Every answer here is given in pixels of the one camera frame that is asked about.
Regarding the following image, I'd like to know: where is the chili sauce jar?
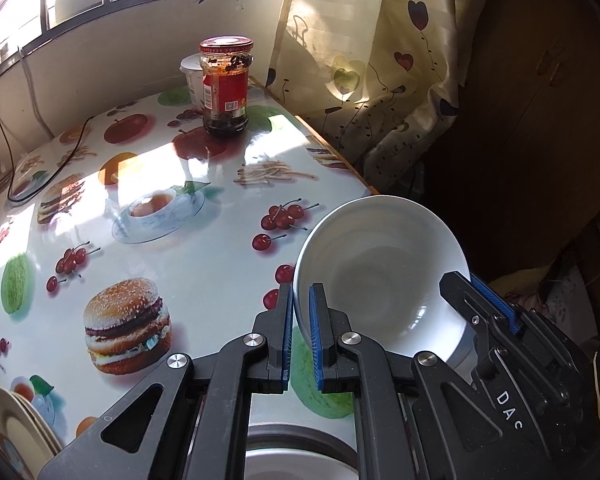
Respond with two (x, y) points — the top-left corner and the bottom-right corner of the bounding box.
(199, 36), (255, 137)

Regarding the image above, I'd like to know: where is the wooden cabinet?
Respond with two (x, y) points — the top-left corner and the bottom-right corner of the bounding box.
(430, 0), (600, 281)

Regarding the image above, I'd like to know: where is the white plastic cup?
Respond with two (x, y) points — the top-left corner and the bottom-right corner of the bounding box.
(180, 54), (206, 111)

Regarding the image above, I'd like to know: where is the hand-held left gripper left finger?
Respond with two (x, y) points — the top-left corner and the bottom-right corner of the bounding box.
(37, 284), (294, 480)

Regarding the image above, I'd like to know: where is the heart print curtain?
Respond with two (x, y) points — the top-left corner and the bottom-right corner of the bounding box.
(265, 0), (496, 196)

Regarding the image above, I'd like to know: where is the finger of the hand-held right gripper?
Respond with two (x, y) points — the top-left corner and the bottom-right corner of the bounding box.
(439, 271), (526, 361)

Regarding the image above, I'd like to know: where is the white bowl with blue stripes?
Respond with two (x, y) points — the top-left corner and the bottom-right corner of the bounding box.
(292, 195), (472, 366)

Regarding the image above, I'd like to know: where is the floral cloth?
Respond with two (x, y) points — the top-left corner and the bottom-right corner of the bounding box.
(540, 265), (600, 346)

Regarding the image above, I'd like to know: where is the food print tablecloth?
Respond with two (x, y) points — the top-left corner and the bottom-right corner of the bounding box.
(0, 87), (381, 480)

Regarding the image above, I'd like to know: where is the stack of beige plates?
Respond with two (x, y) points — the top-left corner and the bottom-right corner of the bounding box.
(0, 386), (56, 480)

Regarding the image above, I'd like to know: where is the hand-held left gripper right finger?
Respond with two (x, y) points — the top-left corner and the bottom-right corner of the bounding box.
(307, 284), (503, 480)

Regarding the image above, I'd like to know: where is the grey cable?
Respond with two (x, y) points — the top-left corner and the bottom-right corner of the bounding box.
(20, 45), (56, 141)

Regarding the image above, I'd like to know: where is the black cable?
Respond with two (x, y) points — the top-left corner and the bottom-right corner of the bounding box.
(5, 117), (93, 206)

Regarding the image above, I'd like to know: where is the beige plate with brown patch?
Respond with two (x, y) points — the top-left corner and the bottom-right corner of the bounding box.
(17, 395), (64, 461)

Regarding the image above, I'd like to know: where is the window frame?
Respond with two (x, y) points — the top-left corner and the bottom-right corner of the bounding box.
(0, 0), (291, 78)

